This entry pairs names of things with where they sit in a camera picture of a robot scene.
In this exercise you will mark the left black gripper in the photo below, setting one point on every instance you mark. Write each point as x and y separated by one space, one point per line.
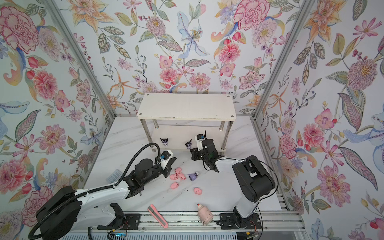
167 169

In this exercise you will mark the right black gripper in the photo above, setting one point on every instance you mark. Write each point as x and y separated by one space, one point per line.
195 153

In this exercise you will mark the Kuromi figure black purple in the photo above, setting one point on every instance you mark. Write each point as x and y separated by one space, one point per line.
164 141

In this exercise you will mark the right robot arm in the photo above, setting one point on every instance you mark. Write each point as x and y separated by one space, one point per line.
255 182

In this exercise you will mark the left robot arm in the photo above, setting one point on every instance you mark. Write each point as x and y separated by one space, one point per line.
71 209

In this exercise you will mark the white two-tier shelf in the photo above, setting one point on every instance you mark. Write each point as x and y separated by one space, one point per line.
179 118

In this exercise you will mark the pink toy cluster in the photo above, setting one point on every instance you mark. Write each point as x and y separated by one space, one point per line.
178 175

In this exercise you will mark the small pink toy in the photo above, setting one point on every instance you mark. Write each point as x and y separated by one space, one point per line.
174 185

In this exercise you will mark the pink pig toy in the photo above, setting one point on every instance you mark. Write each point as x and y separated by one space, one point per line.
198 191

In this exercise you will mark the pink utility knife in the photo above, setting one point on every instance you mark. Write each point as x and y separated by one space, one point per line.
158 217

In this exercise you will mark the pink glue bottle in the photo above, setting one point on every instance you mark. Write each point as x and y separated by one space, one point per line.
204 214

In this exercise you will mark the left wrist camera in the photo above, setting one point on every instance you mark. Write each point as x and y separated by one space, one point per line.
165 157

